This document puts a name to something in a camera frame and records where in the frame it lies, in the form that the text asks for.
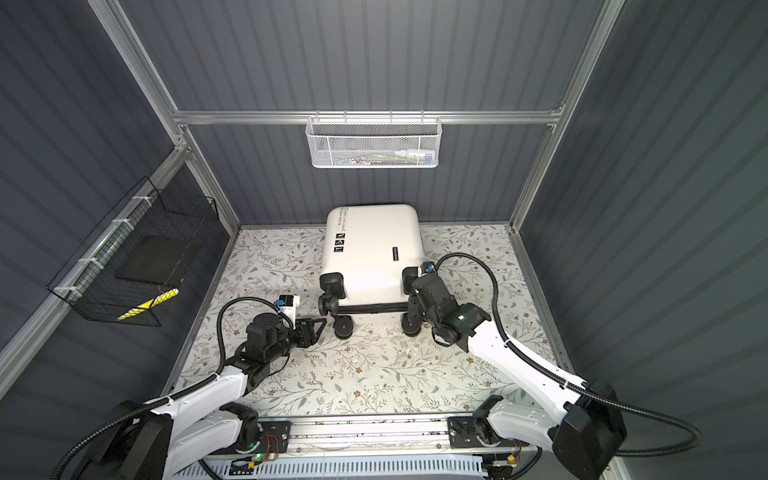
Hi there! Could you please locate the white hard-shell suitcase black lining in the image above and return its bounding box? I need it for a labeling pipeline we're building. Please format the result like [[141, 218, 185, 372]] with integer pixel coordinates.
[[318, 204, 426, 339]]

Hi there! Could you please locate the black pad in basket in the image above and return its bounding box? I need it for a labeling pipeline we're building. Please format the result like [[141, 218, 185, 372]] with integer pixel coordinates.
[[115, 235, 201, 288]]

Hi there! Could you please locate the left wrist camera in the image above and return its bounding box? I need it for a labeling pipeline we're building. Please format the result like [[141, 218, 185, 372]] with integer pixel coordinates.
[[276, 294, 300, 328]]

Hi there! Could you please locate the yellow black striped item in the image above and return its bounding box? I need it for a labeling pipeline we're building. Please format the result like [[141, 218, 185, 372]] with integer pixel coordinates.
[[117, 288, 179, 321]]

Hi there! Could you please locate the black wire mesh basket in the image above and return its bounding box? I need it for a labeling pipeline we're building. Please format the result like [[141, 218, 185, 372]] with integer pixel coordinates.
[[48, 181, 220, 327]]

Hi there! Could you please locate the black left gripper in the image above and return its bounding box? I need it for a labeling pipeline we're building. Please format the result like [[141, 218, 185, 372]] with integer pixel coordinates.
[[265, 315, 325, 366]]

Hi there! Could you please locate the black left corrugated cable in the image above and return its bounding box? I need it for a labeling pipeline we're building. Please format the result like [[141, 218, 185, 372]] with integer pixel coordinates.
[[50, 296, 289, 480]]

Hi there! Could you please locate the black corrugated cable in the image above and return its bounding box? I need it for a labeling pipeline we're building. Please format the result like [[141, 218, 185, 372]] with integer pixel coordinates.
[[50, 296, 289, 480], [434, 252, 703, 480]]

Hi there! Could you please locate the white wire mesh basket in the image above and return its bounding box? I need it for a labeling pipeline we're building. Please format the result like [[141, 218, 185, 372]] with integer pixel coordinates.
[[305, 117, 443, 169]]

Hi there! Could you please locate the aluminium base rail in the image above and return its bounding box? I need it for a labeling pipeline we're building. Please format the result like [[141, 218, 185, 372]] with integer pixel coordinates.
[[113, 410, 625, 480]]

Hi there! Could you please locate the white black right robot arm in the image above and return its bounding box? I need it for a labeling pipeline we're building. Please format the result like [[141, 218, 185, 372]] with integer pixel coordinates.
[[412, 273, 627, 479]]

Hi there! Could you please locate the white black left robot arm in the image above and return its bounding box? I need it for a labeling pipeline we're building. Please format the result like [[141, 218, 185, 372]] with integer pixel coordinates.
[[72, 313, 327, 479]]

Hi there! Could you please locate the floral table mat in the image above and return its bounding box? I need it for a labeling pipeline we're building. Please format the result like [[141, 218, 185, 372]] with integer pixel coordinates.
[[174, 224, 554, 417]]

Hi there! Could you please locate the black right corrugated cable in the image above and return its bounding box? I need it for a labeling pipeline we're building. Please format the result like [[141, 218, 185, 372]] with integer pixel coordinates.
[[434, 252, 703, 480]]

